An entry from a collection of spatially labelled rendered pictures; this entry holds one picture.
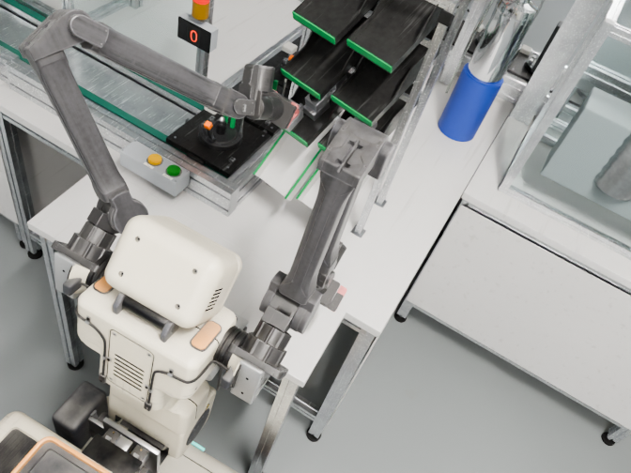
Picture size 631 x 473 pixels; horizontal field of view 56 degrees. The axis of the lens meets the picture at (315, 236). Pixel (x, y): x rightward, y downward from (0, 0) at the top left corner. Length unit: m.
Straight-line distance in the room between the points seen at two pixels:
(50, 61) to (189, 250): 0.42
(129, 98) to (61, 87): 0.94
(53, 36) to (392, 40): 0.73
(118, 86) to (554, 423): 2.26
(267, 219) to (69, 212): 0.58
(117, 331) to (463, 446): 1.79
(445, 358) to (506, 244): 0.74
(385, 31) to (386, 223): 0.72
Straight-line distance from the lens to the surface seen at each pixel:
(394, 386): 2.67
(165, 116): 2.09
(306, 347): 1.63
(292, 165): 1.78
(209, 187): 1.83
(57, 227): 1.83
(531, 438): 2.84
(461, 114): 2.36
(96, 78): 2.24
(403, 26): 1.50
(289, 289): 1.16
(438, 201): 2.14
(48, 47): 1.21
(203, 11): 1.91
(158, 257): 1.11
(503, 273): 2.41
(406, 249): 1.93
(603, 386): 2.73
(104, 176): 1.28
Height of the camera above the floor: 2.24
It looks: 48 degrees down
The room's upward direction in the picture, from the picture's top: 18 degrees clockwise
